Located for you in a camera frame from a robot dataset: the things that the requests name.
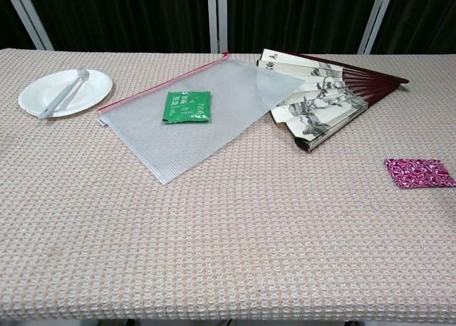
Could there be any pink glitter square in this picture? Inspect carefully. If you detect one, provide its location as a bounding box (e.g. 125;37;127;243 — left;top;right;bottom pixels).
383;157;456;190

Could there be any clear pouch with red zipper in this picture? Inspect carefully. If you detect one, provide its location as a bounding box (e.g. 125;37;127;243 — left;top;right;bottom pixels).
97;51;306;186

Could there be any green tea sachet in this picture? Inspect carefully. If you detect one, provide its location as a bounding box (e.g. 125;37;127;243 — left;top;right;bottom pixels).
161;90;212;125

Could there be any beige waffle tablecloth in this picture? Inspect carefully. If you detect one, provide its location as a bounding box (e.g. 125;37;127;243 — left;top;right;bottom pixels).
0;48;456;324

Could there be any ink painting folding fan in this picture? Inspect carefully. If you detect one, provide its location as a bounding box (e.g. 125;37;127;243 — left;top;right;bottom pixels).
256;48;410;153

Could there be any black curtain panel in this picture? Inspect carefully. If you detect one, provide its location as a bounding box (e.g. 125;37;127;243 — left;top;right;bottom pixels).
0;0;36;50
22;0;212;53
371;0;456;56
227;0;380;55

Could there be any white paper plate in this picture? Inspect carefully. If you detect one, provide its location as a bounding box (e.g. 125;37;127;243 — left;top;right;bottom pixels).
18;68;114;119

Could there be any pale grey toothbrush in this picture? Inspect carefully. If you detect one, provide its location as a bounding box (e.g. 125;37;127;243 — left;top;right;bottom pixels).
38;66;89;120

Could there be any aluminium partition post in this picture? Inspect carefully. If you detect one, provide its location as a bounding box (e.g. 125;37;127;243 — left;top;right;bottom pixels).
0;0;55;51
206;0;229;54
357;0;397;55

